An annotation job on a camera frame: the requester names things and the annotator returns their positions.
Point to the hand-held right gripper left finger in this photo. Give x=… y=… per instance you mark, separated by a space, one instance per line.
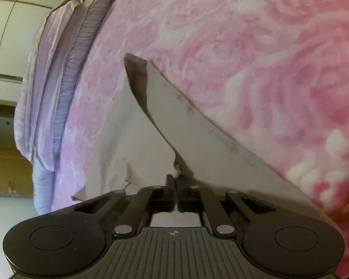
x=160 y=197

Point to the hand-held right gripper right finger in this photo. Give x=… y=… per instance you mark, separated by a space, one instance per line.
x=192 y=199

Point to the lilac grey shirt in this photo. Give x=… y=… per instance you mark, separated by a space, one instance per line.
x=128 y=139

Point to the grey striped duvet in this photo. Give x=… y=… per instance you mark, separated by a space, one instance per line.
x=42 y=189

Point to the pink floral blanket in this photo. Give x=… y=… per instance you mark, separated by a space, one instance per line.
x=250 y=64

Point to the wooden door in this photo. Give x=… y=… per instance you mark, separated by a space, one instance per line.
x=5 y=165

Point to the light pink folded blanket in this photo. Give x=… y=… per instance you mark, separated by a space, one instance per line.
x=43 y=78

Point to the cream sliding wardrobe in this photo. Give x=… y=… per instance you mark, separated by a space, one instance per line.
x=17 y=35

